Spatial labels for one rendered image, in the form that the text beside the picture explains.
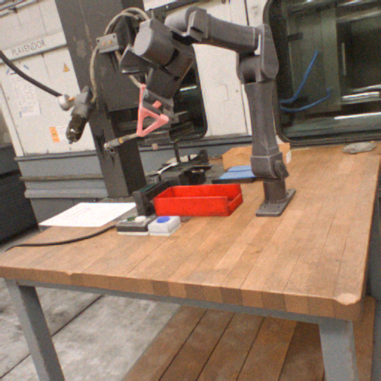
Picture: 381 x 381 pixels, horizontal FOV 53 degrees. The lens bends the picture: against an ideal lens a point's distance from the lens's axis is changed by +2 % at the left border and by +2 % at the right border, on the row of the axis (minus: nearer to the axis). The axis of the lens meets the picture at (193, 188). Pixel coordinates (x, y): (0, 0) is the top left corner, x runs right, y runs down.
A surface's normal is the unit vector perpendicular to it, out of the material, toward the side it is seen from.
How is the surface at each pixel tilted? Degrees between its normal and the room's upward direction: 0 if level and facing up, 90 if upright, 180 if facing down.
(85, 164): 90
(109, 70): 90
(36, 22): 90
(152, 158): 90
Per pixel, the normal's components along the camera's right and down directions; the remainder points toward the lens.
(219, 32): 0.73, 0.13
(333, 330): -0.44, 0.33
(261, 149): -0.73, 0.29
